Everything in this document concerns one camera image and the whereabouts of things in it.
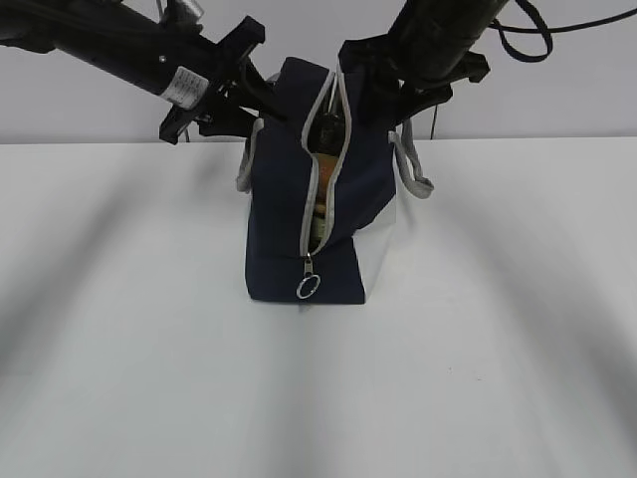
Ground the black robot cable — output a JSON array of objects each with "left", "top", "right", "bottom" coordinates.
[{"left": 490, "top": 0, "right": 637, "bottom": 64}]

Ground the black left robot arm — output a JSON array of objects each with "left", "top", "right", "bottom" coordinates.
[{"left": 1, "top": 1, "right": 286, "bottom": 144}]

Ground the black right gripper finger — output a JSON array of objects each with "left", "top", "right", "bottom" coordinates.
[{"left": 357, "top": 68, "right": 453, "bottom": 129}]

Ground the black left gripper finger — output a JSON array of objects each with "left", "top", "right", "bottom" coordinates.
[
  {"left": 233, "top": 55, "right": 288, "bottom": 122},
  {"left": 197, "top": 104, "right": 258, "bottom": 138}
]

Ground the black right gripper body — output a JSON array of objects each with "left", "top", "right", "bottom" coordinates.
[{"left": 339, "top": 39, "right": 489, "bottom": 90}]

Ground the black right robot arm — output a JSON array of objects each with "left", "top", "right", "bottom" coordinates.
[{"left": 339, "top": 0, "right": 506, "bottom": 128}]

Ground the brown bread roll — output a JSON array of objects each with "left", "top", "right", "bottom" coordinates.
[{"left": 315, "top": 153, "right": 338, "bottom": 215}]

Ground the navy blue lunch bag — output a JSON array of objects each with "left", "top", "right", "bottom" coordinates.
[{"left": 236, "top": 57, "right": 433, "bottom": 305}]

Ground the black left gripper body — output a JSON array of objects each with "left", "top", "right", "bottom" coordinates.
[{"left": 159, "top": 16, "right": 265, "bottom": 144}]

